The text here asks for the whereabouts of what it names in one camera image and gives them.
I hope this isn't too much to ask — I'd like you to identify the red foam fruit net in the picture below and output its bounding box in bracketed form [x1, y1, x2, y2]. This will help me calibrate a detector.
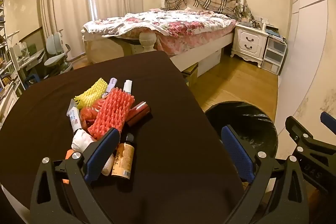
[88, 88, 135, 140]

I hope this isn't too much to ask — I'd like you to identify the dark red cylinder tube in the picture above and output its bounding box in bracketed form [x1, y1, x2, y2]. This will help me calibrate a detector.
[126, 101, 151, 127]

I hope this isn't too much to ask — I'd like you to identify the cardboard box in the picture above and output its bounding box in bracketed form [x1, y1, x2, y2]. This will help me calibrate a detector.
[181, 64, 198, 87]

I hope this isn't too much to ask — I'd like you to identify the orange plastic bag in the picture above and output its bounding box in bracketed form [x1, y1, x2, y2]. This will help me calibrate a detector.
[80, 106, 105, 130]

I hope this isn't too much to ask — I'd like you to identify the small orange piece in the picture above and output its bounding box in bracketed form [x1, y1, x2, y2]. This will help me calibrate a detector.
[62, 149, 73, 184]

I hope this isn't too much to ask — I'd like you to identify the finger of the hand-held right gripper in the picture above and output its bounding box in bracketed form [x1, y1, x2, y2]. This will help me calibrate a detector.
[286, 116, 336, 159]
[321, 112, 336, 133]

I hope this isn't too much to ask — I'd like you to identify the study desk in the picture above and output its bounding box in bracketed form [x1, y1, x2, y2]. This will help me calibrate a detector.
[10, 48, 46, 88]

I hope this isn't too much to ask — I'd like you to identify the cream curtain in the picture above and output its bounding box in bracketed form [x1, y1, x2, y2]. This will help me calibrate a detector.
[39, 0, 145, 56]

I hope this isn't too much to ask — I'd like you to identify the white labelled tube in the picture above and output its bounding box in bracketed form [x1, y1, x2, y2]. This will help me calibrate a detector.
[67, 106, 82, 136]

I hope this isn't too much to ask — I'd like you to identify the yellow foam fruit net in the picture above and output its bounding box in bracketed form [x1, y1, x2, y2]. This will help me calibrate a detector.
[74, 78, 109, 109]

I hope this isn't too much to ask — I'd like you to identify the round bin with black bag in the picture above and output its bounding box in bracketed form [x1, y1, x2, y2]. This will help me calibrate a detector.
[205, 101, 279, 161]

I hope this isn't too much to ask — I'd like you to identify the plastic drawer unit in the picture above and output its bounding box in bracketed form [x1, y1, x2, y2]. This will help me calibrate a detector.
[262, 36, 287, 75]

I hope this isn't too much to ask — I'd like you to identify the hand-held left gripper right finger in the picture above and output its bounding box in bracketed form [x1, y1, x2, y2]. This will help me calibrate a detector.
[221, 125, 310, 224]

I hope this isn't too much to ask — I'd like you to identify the white tissue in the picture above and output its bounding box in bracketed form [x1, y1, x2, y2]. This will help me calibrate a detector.
[71, 128, 116, 176]

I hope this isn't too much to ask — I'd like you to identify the white desk chair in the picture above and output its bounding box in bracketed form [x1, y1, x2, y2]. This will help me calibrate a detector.
[43, 32, 74, 75]

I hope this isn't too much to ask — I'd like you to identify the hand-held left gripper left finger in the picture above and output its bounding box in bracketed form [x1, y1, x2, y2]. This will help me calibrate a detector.
[30, 127, 121, 224]

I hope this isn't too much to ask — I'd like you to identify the bed with floral quilt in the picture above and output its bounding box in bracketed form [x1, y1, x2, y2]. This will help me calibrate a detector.
[81, 0, 248, 77]

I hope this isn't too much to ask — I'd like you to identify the pink floral bedsheet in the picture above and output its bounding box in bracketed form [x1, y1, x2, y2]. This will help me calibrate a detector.
[155, 23, 235, 56]

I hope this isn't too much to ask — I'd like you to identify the purple paper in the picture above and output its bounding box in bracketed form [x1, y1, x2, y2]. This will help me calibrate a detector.
[103, 78, 118, 99]

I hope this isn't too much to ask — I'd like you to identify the amber bottle with black cap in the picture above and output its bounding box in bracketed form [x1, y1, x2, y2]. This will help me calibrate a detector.
[112, 133, 135, 179]

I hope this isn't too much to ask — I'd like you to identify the bookshelf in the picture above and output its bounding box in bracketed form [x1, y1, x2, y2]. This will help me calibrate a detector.
[0, 0, 19, 122]

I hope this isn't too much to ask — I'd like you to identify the bedside clutter pile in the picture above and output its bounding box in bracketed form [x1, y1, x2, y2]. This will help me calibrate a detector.
[234, 1, 286, 42]

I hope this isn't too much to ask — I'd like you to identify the white nightstand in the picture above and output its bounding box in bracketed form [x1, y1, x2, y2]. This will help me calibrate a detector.
[231, 23, 269, 68]

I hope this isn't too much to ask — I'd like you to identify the white blue tube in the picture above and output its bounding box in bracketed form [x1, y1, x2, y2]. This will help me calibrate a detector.
[122, 80, 134, 98]

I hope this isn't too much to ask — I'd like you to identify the floral duvet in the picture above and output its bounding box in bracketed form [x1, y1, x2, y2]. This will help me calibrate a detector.
[83, 9, 239, 41]

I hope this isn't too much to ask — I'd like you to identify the white storage box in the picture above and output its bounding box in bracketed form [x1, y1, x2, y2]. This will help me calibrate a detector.
[197, 52, 222, 77]

